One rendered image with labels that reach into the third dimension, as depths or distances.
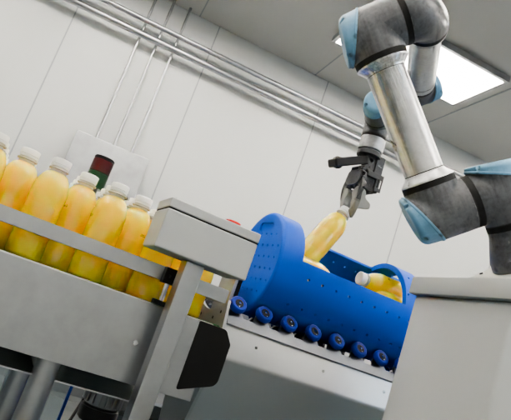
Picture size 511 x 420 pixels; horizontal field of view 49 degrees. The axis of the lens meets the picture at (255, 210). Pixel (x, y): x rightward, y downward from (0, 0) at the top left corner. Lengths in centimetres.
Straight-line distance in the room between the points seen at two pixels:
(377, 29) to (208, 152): 379
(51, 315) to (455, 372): 77
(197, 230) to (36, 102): 388
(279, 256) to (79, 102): 369
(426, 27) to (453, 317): 61
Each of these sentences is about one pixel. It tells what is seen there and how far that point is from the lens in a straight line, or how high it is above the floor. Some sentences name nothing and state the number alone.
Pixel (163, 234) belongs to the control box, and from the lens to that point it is 107.
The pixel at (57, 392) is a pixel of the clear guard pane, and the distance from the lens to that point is 169.
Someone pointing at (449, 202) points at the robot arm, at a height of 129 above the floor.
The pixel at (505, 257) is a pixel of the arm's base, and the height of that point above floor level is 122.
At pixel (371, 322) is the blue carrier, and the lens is 154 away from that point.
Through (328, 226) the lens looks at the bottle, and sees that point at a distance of 158.
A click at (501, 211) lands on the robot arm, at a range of 125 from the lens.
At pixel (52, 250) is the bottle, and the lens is 121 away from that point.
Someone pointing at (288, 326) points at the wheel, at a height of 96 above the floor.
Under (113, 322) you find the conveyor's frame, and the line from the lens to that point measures 117.
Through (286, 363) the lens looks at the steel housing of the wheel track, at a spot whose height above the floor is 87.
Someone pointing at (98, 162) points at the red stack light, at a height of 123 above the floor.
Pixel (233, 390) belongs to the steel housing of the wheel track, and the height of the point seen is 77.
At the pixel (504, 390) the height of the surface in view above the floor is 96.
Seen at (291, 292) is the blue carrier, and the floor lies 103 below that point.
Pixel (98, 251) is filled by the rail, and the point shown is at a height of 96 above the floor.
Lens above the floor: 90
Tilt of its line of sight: 12 degrees up
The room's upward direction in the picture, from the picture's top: 19 degrees clockwise
